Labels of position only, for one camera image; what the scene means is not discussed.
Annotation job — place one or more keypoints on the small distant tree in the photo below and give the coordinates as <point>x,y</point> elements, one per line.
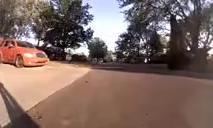
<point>97,48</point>

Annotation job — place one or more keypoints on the dark hedge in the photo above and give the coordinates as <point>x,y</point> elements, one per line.
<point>77,58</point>

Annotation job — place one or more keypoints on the grey asphalt road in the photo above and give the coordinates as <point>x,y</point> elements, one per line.
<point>127,100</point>

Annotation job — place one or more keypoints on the large dark tree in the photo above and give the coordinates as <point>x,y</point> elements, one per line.
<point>65,26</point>

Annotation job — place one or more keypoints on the pale concrete driveway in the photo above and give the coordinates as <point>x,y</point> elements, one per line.
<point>30,83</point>

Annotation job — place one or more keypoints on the thick-trunked tree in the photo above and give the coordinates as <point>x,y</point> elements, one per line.
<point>180,36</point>

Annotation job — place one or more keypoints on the red car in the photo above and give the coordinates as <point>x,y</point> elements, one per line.
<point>20,53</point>

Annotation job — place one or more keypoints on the tall leafy tree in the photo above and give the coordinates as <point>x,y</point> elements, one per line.
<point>10,16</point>

